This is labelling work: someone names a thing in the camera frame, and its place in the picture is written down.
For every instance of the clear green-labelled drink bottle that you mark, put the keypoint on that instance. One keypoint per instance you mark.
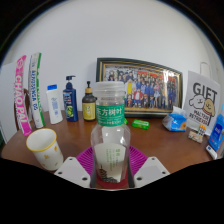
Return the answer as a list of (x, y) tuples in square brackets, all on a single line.
[(110, 115)]

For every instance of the tall pink shuttlecock tube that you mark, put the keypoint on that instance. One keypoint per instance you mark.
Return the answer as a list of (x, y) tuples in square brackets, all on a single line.
[(22, 100)]

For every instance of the amber yellow-labelled pump bottle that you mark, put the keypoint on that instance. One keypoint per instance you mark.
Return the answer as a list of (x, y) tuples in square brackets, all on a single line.
[(88, 110)]

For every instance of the framed group photo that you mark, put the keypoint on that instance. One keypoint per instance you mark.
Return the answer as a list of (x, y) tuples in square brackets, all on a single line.
[(150, 86)]

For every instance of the blue detergent bottle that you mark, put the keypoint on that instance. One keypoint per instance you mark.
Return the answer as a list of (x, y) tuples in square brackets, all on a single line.
[(217, 131)]

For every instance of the dark blue pump bottle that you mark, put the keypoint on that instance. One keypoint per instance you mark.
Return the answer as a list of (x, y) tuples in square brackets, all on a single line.
[(70, 106)]

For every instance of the small colourful box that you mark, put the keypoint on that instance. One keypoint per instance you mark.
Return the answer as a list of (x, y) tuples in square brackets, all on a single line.
[(196, 136)]

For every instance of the white blue-capped lotion bottle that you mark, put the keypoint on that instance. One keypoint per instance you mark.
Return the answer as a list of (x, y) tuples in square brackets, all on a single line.
[(54, 106)]

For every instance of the white refrigerator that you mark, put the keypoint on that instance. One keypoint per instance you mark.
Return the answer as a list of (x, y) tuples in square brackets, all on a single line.
[(7, 106)]

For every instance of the blue white tissue pack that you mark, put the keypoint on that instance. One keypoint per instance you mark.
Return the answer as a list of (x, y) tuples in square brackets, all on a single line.
[(175, 121)]

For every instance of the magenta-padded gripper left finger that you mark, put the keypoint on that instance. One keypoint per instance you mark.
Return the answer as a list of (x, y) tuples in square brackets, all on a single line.
[(71, 170)]

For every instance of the white stick thermometer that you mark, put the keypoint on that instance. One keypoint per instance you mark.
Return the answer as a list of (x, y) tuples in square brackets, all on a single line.
[(211, 152)]

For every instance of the white printed paper gift bag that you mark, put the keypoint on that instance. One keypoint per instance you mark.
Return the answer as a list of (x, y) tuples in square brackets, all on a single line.
[(201, 100)]

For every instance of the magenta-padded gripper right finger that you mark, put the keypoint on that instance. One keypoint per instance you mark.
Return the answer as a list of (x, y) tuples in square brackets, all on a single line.
[(151, 170)]

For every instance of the white yellow-rimmed enamel mug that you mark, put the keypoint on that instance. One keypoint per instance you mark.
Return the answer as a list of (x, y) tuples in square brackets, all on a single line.
[(46, 151)]

